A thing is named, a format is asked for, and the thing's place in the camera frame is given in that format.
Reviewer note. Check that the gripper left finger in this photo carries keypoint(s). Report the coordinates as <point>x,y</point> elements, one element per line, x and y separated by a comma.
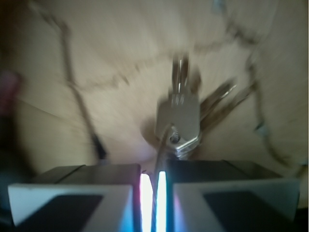
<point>99,198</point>

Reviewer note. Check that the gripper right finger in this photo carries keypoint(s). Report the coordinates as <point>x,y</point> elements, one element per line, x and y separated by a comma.
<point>229,196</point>

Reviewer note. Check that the silver key bunch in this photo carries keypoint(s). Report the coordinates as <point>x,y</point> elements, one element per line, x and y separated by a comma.
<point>180,120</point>

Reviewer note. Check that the brown paper bag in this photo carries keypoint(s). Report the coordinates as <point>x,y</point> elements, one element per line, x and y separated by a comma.
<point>118,54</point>

